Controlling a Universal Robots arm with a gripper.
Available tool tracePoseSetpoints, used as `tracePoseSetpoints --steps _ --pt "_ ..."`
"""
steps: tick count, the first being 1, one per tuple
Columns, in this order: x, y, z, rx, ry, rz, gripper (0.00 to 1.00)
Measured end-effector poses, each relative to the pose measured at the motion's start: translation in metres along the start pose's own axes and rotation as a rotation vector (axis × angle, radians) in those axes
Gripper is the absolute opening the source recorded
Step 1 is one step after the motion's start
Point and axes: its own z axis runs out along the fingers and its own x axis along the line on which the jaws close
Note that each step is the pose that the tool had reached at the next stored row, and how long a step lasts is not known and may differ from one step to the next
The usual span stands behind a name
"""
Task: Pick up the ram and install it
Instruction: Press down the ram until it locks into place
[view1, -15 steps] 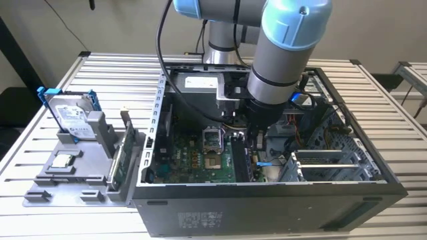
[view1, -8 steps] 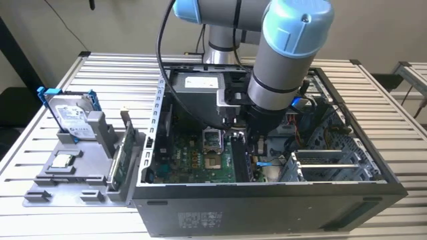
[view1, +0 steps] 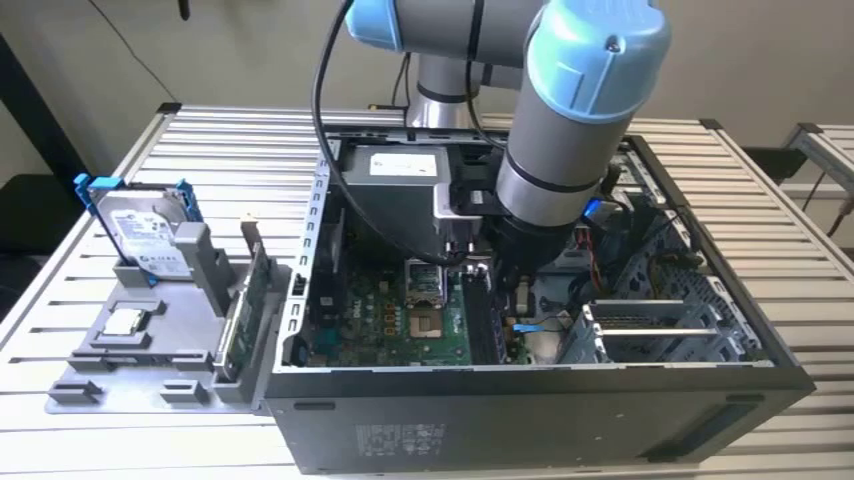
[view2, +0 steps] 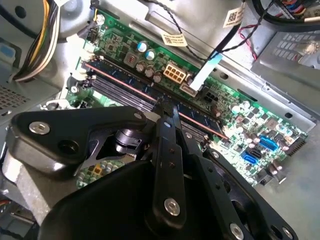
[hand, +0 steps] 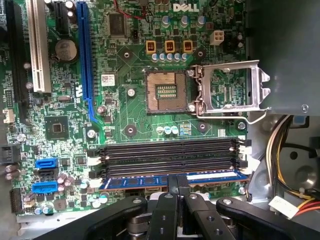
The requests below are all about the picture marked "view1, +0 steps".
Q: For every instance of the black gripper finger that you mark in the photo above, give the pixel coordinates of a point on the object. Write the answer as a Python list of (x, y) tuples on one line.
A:
[(522, 297)]

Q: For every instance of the black RAM stick blue label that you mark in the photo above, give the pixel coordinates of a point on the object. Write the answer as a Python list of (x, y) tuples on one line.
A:
[(500, 335)]

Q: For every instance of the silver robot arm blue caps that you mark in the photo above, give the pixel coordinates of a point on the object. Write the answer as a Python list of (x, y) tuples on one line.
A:
[(567, 150)]

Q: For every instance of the CPU socket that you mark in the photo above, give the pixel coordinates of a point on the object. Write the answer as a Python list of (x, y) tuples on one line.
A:
[(425, 325)]

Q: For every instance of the grey power supply unit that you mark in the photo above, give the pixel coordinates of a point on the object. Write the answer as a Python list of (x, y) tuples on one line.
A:
[(400, 200)]

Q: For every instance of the green motherboard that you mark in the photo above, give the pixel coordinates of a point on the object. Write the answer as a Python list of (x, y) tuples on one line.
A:
[(373, 305)]

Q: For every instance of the metal disk bay cage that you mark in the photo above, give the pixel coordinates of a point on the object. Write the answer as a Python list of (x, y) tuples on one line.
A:
[(636, 175)]

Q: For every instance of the grey perforated disk bay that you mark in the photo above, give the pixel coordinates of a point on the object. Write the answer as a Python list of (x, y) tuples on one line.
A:
[(667, 332)]

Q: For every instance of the black PC case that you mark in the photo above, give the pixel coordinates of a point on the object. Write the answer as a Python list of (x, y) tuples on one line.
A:
[(467, 425)]

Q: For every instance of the green graphics card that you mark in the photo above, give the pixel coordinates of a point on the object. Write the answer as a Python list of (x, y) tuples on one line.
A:
[(249, 300)]

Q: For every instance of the black chair back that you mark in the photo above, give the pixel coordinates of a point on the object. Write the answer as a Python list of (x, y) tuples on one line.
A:
[(774, 162)]

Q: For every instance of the metal slat side table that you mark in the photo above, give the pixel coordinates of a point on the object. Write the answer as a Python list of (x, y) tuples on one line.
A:
[(823, 150)]

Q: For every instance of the grey parts rack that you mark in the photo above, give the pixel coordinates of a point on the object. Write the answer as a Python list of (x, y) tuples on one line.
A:
[(180, 310)]

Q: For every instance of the hard disk in blue carrier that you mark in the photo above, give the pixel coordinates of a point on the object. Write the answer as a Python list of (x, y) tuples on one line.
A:
[(143, 225)]

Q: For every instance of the silver CPU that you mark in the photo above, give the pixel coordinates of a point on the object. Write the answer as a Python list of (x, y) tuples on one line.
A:
[(121, 324)]

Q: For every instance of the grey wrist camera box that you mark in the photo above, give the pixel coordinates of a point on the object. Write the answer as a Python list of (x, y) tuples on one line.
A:
[(446, 202)]

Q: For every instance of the black slanted post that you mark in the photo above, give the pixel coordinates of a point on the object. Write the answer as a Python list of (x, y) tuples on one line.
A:
[(40, 100)]

